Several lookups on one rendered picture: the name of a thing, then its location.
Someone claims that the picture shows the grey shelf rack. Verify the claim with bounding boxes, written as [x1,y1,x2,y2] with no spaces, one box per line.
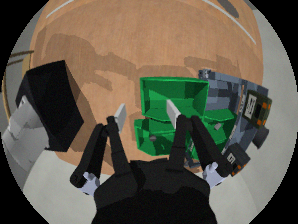
[184,68,269,169]

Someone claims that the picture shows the green bin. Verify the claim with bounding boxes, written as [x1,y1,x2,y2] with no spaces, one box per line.
[134,118,191,156]
[188,138,229,160]
[200,108,237,143]
[140,77,209,121]

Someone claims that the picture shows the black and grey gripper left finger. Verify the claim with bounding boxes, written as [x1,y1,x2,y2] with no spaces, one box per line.
[70,103,140,198]

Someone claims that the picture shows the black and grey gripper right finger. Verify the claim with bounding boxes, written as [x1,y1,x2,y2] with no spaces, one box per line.
[161,100,233,195]

